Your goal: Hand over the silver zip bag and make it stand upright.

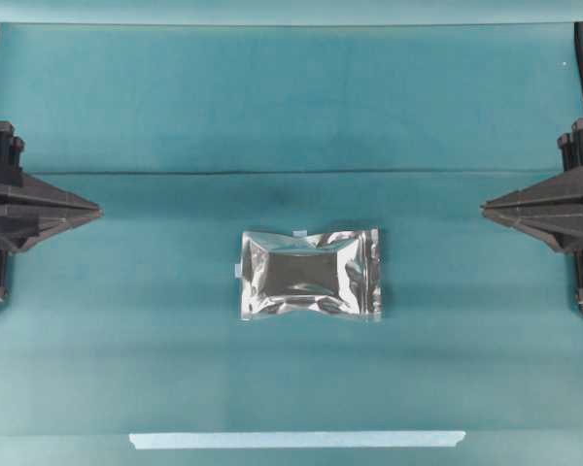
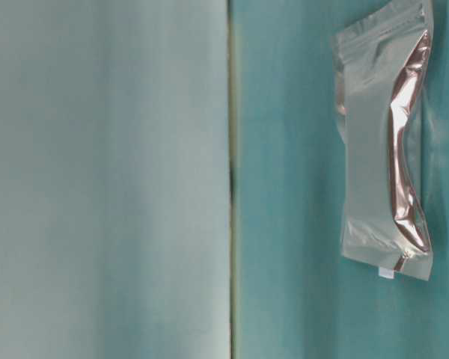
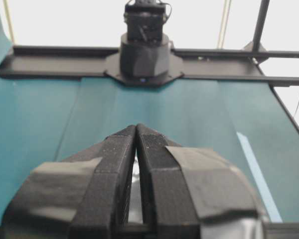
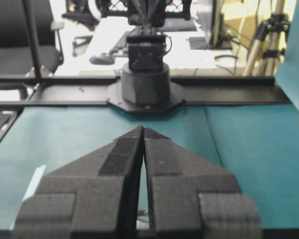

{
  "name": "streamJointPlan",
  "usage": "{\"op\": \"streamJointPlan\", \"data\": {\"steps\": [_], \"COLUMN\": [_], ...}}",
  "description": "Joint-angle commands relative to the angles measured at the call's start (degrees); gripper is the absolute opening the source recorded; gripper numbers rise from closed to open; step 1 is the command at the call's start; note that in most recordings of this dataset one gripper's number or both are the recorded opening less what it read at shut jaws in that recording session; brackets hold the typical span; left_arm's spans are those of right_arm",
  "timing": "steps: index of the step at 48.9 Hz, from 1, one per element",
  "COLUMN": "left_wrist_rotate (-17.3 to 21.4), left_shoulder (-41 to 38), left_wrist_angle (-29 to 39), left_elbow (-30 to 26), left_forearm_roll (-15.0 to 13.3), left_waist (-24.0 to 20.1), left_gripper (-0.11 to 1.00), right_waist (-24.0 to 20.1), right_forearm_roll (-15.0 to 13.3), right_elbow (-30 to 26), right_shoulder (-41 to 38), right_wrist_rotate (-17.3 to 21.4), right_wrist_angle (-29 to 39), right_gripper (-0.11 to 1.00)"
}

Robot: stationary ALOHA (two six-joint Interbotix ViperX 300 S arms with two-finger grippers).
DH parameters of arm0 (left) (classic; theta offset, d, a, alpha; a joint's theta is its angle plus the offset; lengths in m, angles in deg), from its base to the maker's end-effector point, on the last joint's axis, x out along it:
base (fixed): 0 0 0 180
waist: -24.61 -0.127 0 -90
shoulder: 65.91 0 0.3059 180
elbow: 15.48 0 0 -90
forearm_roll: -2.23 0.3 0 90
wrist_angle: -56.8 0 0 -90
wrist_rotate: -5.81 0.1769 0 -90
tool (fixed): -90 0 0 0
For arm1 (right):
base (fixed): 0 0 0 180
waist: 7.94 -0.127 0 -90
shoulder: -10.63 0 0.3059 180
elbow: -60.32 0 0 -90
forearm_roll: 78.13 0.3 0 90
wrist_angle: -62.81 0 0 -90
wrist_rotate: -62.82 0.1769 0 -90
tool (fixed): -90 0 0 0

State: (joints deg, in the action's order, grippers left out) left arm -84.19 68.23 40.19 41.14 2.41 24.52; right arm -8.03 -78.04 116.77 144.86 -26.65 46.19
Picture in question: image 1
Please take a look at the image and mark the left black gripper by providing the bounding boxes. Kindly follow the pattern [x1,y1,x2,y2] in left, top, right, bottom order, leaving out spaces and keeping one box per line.
[0,121,102,252]

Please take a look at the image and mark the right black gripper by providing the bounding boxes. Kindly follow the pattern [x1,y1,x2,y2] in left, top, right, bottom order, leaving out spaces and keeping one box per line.
[482,119,583,252]

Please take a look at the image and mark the silver zip bag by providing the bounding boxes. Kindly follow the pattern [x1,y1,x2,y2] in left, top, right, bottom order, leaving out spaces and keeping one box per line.
[239,228,382,321]

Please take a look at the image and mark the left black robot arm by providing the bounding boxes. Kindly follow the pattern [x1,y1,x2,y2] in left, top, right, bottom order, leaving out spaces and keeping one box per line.
[0,121,103,303]

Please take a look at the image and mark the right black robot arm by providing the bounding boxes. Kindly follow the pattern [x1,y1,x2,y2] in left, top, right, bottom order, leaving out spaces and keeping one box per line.
[482,118,583,314]

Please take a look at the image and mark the long blue tape strip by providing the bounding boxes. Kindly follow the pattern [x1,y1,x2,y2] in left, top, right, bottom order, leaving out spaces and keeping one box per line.
[128,430,466,450]

